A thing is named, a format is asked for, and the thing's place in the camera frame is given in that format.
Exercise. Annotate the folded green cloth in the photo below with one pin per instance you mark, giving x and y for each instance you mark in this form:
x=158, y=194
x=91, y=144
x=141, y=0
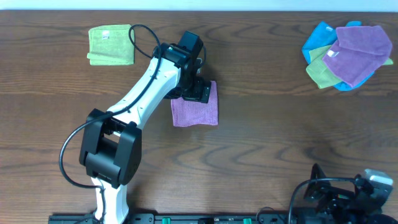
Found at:
x=110, y=45

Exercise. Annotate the purple cloth on pile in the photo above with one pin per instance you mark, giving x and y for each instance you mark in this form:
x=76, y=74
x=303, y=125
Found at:
x=362, y=36

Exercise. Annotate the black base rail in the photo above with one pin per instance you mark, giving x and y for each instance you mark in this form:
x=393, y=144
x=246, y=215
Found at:
x=148, y=218

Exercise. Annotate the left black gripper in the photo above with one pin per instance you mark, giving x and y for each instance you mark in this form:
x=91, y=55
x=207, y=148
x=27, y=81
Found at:
x=195, y=91

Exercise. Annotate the blue cloth on pile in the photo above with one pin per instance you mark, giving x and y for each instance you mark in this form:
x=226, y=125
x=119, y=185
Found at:
x=319, y=41

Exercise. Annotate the green cloth on pile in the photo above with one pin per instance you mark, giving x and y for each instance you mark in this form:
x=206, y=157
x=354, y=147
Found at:
x=320, y=71

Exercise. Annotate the purple cloth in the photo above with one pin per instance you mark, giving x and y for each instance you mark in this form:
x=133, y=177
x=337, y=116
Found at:
x=189, y=113
x=362, y=36

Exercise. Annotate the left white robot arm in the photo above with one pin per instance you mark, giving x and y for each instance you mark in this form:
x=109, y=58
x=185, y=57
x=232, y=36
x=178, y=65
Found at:
x=111, y=149

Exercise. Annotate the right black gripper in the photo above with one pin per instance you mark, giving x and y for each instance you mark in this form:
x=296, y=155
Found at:
x=325, y=193

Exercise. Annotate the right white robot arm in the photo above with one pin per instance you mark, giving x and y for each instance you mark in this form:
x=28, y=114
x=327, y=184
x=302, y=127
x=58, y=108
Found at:
x=373, y=208

